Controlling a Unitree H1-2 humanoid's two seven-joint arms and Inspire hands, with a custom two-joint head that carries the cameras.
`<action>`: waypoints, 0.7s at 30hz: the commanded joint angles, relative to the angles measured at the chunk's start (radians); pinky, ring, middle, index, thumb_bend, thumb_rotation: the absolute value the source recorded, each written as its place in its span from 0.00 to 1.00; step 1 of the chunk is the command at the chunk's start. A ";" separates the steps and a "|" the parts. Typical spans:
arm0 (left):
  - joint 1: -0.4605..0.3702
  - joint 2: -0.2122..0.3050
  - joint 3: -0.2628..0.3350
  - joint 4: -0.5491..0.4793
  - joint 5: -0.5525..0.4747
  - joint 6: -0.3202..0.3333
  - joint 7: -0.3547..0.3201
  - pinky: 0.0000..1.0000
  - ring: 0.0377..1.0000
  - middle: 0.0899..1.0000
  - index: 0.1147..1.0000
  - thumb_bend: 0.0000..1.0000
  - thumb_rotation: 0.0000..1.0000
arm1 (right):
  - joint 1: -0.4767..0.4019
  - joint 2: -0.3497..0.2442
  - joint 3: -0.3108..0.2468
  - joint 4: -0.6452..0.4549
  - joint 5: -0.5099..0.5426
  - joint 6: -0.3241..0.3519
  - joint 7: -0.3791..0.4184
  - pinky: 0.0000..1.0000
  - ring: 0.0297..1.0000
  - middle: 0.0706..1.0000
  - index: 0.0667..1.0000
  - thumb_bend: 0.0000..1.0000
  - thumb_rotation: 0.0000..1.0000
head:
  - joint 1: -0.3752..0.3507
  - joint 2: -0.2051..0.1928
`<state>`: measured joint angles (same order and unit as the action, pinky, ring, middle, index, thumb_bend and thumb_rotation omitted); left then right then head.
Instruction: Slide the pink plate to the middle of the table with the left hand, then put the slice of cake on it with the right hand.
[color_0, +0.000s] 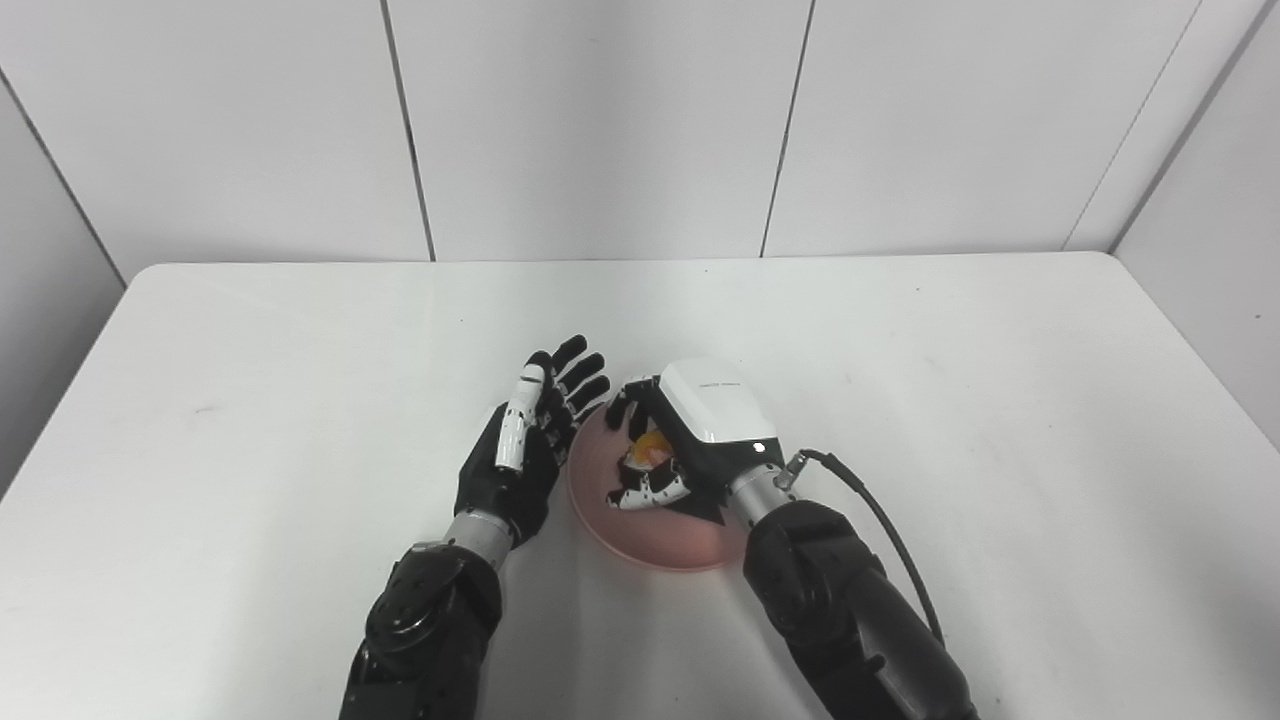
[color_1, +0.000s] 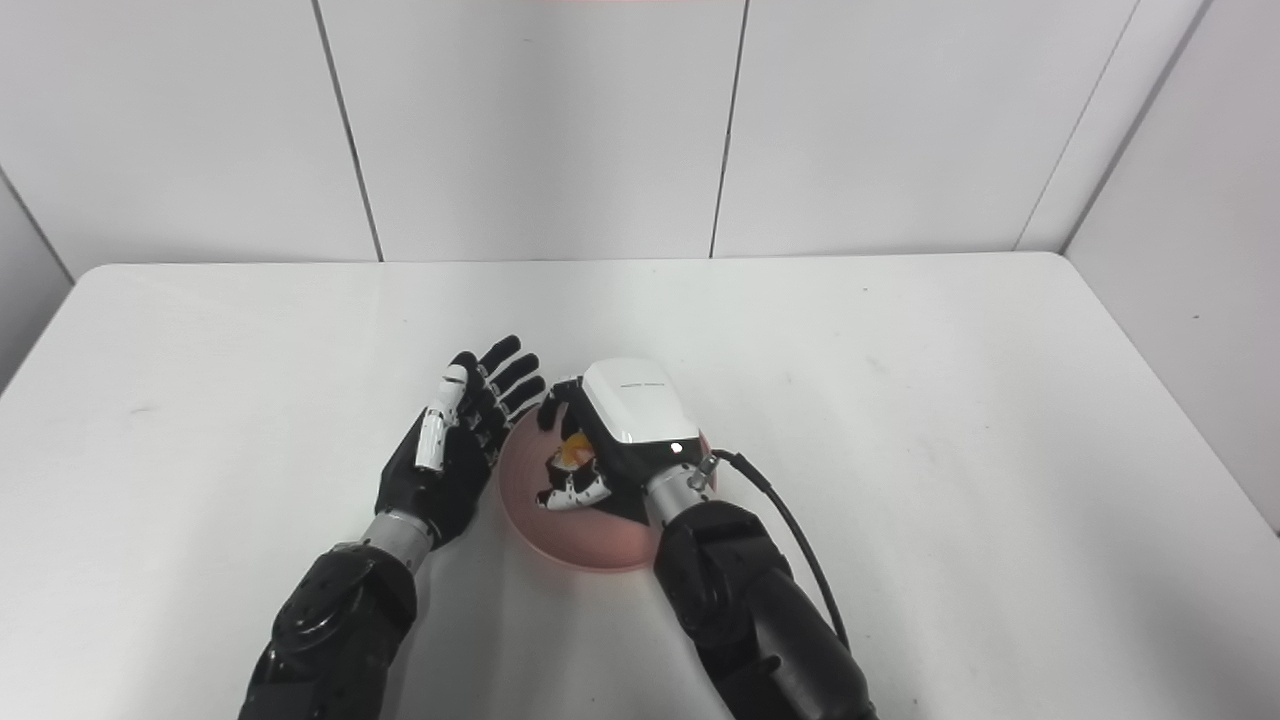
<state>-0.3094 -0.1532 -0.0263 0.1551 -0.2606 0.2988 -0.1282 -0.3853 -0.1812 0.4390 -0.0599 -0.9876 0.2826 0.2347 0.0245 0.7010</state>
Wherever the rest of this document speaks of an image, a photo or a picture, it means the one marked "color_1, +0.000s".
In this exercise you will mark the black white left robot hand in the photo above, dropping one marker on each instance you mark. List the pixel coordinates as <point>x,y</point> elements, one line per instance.
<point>440,490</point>

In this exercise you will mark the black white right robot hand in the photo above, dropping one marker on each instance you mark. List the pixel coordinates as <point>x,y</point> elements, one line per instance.
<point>635,405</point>

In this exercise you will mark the cake slice with fruit topping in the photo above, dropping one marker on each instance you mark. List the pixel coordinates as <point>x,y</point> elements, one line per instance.
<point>573,455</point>

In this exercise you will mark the pink round plate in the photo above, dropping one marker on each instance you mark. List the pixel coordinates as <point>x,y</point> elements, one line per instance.
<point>595,545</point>

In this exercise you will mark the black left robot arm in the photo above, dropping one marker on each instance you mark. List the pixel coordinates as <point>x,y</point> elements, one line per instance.
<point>340,620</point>

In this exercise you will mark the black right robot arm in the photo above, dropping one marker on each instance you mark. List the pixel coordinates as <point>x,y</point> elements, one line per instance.
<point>740,600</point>

